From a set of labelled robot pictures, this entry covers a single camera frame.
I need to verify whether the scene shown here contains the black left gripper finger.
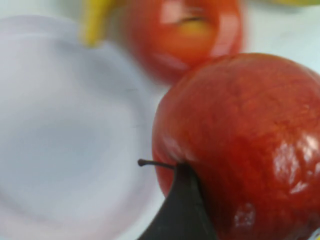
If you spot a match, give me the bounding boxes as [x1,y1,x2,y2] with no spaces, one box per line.
[137,162,219,240]

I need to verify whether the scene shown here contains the red plastic apple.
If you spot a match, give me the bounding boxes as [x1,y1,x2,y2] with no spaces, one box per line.
[129,0,247,83]
[137,52,320,240]

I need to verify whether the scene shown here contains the pink round plate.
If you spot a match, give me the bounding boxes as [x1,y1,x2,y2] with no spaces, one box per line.
[0,14,181,240]

